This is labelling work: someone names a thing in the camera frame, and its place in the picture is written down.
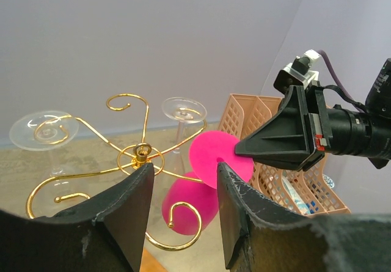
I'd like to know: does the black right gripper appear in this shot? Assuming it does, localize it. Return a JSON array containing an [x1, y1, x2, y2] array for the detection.
[[235, 84, 332, 171]]

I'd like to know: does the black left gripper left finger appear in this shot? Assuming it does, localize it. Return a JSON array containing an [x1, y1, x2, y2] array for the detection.
[[1, 163, 155, 271]]

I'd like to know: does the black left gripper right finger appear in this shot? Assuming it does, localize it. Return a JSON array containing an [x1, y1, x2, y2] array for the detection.
[[217, 162, 390, 271]]

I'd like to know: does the magenta plastic goblet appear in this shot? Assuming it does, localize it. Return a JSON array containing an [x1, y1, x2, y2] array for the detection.
[[162, 130, 254, 229]]

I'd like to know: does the clear wine glass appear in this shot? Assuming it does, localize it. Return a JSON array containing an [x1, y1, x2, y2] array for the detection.
[[162, 97, 207, 154], [9, 110, 79, 176]]

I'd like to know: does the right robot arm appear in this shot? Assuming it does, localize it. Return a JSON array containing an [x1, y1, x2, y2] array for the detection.
[[235, 56, 390, 171]]

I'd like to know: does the wooden rack base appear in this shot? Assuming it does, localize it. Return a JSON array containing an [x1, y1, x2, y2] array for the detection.
[[140, 249, 167, 272]]

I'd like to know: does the peach plastic file organizer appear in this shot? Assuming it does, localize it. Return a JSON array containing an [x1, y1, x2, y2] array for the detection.
[[217, 93, 351, 216]]

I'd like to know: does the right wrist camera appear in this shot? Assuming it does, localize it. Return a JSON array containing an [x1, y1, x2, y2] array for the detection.
[[273, 50, 321, 94]]

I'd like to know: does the gold wire glass rack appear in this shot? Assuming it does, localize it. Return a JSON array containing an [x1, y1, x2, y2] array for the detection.
[[25, 93, 202, 251]]

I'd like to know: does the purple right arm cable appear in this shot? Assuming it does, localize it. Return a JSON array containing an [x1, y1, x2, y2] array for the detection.
[[317, 49, 352, 97]]

